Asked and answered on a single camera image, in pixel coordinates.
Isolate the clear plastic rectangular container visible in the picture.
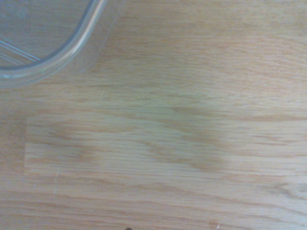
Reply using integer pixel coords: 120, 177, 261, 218
0, 0, 125, 90

